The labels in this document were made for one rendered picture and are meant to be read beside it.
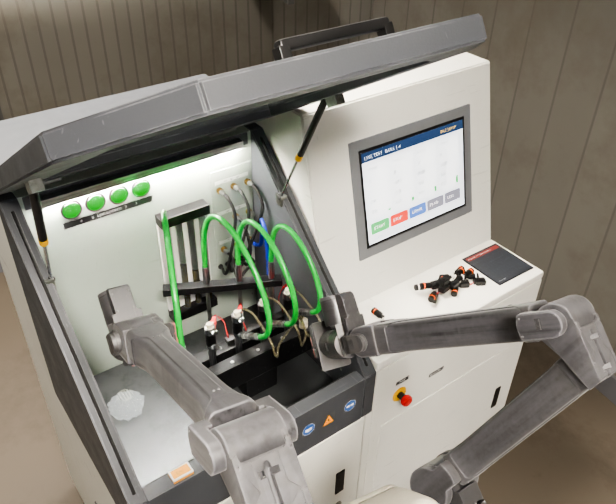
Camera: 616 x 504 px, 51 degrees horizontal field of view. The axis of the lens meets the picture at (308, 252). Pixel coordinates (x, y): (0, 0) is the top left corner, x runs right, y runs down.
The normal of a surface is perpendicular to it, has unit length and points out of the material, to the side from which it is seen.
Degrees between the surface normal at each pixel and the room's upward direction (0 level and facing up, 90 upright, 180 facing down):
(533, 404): 72
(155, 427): 0
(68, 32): 90
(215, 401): 19
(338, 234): 76
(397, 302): 0
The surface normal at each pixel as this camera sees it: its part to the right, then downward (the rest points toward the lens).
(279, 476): 0.43, -0.32
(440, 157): 0.58, 0.28
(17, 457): 0.02, -0.80
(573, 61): -0.89, 0.26
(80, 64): 0.47, 0.53
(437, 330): -0.72, 0.07
